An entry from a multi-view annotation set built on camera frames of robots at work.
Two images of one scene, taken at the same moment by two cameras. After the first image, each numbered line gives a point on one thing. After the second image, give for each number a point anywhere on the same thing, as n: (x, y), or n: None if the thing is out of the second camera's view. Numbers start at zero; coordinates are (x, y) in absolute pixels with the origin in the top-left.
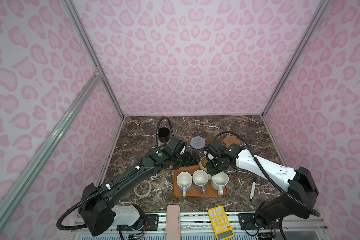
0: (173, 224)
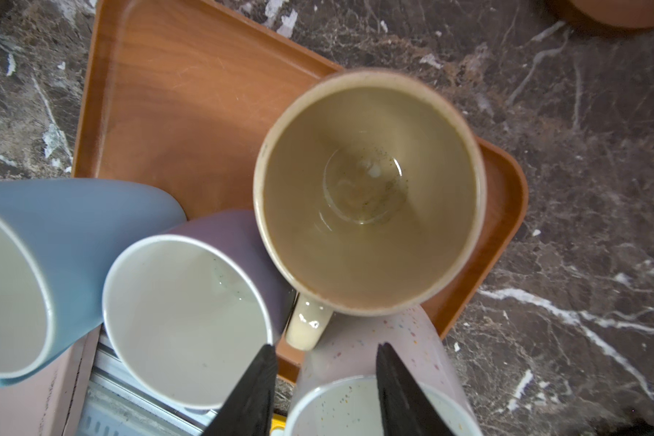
0: (45, 404)
